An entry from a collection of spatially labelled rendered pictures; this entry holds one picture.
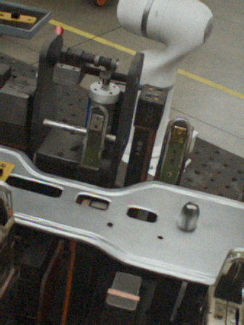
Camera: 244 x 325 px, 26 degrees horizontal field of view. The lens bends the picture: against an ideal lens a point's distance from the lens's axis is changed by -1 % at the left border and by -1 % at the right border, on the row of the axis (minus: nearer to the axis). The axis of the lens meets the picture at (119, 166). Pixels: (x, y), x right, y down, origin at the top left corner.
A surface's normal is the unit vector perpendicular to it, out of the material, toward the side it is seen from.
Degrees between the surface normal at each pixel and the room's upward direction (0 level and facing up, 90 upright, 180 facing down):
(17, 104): 90
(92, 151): 78
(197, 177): 0
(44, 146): 0
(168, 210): 0
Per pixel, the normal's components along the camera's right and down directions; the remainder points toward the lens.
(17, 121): -0.22, 0.53
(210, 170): 0.14, -0.81
